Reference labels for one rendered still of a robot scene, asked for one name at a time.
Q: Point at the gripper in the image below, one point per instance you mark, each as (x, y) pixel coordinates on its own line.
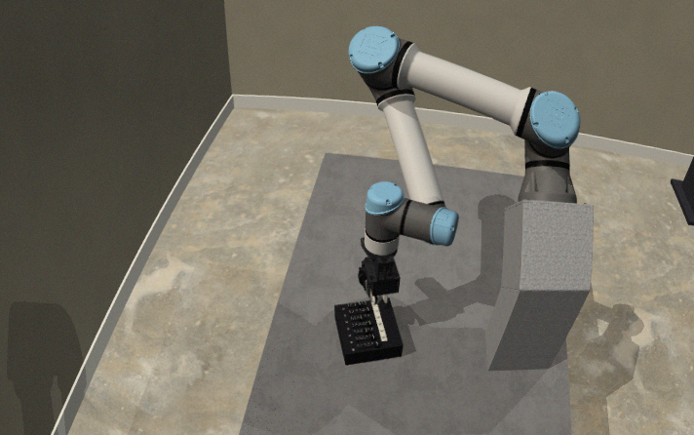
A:
(380, 284)

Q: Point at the black lighting desk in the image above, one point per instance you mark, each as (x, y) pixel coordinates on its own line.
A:
(361, 339)

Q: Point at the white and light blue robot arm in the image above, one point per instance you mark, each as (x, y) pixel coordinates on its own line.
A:
(377, 52)

